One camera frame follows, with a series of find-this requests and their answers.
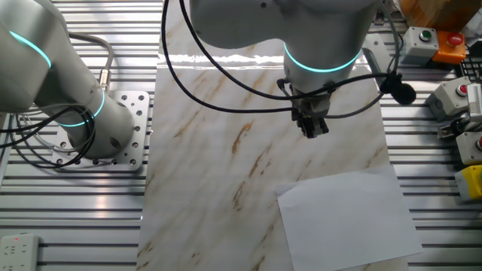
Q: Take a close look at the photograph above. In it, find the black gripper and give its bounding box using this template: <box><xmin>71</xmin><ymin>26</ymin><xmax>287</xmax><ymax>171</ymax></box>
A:
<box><xmin>290</xmin><ymin>84</ymin><xmax>333</xmax><ymax>139</ymax></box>

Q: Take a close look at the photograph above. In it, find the white paper sheet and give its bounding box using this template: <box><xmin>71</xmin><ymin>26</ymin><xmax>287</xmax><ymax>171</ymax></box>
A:
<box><xmin>275</xmin><ymin>164</ymin><xmax>424</xmax><ymax>271</ymax></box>

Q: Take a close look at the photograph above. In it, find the marble pattern table mat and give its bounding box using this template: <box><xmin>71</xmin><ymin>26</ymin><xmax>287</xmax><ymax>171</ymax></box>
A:
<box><xmin>135</xmin><ymin>0</ymin><xmax>411</xmax><ymax>271</ymax></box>

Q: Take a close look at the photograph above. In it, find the grey box green button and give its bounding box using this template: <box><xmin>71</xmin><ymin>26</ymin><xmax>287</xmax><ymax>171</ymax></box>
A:
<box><xmin>398</xmin><ymin>26</ymin><xmax>440</xmax><ymax>67</ymax></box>

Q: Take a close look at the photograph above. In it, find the small metal clamp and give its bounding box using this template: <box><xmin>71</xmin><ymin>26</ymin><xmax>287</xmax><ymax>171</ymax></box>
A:
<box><xmin>437</xmin><ymin>124</ymin><xmax>456</xmax><ymax>141</ymax></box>

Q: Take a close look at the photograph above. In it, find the grey box red button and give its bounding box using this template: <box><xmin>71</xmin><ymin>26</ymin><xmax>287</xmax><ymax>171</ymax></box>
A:
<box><xmin>455</xmin><ymin>130</ymin><xmax>482</xmax><ymax>166</ymax></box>
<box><xmin>426</xmin><ymin>76</ymin><xmax>474</xmax><ymax>122</ymax></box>

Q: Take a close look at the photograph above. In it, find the orange box red button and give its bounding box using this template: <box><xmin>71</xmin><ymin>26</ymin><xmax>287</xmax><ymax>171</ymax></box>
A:
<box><xmin>432</xmin><ymin>30</ymin><xmax>467</xmax><ymax>65</ymax></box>

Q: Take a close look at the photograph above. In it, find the green button yellow box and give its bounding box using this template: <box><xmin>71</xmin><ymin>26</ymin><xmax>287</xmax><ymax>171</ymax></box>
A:
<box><xmin>454</xmin><ymin>164</ymin><xmax>482</xmax><ymax>202</ymax></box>

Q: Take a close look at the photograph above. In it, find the black keyboard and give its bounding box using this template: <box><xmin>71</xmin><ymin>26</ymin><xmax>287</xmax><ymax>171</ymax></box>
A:
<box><xmin>459</xmin><ymin>56</ymin><xmax>482</xmax><ymax>83</ymax></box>

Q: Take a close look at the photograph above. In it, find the brown cardboard box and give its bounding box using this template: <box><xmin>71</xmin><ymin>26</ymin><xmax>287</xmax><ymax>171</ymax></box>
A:
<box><xmin>398</xmin><ymin>0</ymin><xmax>482</xmax><ymax>33</ymax></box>

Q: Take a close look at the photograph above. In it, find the white power strip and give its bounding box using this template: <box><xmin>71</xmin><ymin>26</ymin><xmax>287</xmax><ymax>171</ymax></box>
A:
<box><xmin>0</xmin><ymin>232</ymin><xmax>41</xmax><ymax>271</ymax></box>

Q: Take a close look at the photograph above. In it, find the thin grey cable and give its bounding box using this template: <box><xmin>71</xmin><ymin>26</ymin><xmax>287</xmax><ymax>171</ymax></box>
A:
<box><xmin>325</xmin><ymin>0</ymin><xmax>401</xmax><ymax>120</ymax></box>

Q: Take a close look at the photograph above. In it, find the black round cable plug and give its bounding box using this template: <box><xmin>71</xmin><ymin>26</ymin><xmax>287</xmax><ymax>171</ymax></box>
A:
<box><xmin>379</xmin><ymin>72</ymin><xmax>417</xmax><ymax>106</ymax></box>

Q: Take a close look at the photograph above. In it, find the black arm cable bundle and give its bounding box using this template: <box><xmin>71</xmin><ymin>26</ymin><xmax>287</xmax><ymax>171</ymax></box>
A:
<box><xmin>160</xmin><ymin>0</ymin><xmax>392</xmax><ymax>114</ymax></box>

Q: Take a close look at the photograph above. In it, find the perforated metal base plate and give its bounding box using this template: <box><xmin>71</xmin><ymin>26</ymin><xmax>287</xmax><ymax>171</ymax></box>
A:
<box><xmin>50</xmin><ymin>90</ymin><xmax>151</xmax><ymax>172</ymax></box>

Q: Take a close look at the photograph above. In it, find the grey cable with metal connector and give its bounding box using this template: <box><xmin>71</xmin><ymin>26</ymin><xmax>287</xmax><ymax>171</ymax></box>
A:
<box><xmin>67</xmin><ymin>32</ymin><xmax>116</xmax><ymax>93</ymax></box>

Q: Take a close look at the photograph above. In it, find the black base cable bundle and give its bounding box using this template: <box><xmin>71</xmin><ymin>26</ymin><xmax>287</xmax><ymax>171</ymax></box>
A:
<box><xmin>0</xmin><ymin>104</ymin><xmax>97</xmax><ymax>169</ymax></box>

